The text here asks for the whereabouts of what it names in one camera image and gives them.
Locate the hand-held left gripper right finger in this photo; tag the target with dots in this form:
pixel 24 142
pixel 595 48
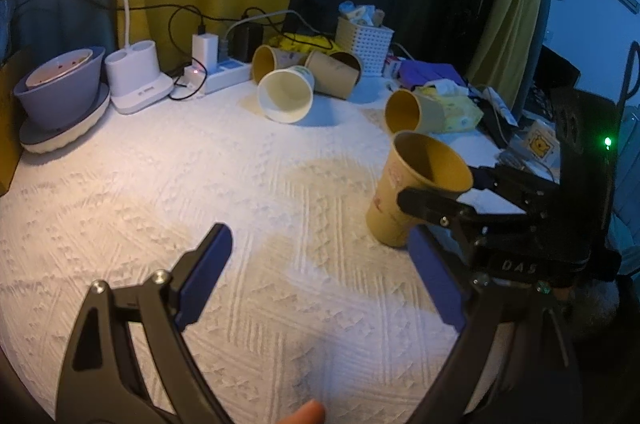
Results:
pixel 435 276

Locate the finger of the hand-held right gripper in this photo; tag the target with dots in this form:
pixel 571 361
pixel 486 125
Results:
pixel 520 186
pixel 430 206

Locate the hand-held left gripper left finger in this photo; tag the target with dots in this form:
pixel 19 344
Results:
pixel 202 271

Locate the brown paper cup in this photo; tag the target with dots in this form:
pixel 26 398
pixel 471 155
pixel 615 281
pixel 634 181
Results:
pixel 332 73
pixel 265 61
pixel 407 111
pixel 390 199

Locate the white paper cup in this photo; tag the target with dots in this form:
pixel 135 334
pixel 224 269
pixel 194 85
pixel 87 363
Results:
pixel 285 96

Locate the person's left hand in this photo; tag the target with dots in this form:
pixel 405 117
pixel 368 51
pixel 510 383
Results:
pixel 302 414

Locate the yellow tissue pack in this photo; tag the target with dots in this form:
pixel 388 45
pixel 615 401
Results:
pixel 457 111

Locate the purple cloth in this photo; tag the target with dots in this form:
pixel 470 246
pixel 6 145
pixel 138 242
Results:
pixel 430 71

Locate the white plastic basket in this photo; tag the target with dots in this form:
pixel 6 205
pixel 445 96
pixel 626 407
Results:
pixel 365 46

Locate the white ribbed plate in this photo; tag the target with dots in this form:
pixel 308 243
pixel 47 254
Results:
pixel 65 136

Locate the white power strip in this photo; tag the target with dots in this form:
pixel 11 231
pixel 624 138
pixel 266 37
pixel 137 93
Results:
pixel 225 76

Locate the white desk lamp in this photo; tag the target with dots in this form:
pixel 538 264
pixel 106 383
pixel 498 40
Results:
pixel 135 78

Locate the yellow plastic bag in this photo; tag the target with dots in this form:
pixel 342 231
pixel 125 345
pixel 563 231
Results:
pixel 302 41

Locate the white charger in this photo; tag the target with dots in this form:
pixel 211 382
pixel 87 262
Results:
pixel 205 51

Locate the purple bowl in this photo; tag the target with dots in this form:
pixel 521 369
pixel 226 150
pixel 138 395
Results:
pixel 60 96

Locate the black power adapter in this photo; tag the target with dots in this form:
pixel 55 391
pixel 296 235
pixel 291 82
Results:
pixel 247 41

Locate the brown cardboard box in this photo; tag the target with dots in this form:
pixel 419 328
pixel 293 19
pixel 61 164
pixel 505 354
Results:
pixel 10 123

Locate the pink bowl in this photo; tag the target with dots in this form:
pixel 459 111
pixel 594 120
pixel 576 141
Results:
pixel 55 71

